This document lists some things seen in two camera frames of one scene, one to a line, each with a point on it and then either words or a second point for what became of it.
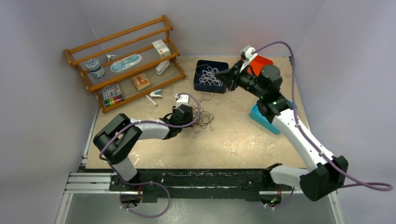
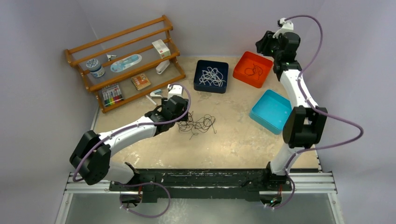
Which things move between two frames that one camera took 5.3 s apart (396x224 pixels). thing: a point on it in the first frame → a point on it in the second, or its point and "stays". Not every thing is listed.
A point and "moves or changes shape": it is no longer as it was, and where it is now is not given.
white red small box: x=161 y=48 stays
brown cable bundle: x=205 y=119 moves or changes shape
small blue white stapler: x=156 y=94 stays
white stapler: x=162 y=66 stays
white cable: x=208 y=78 stays
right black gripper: x=231 y=78 → x=262 y=45
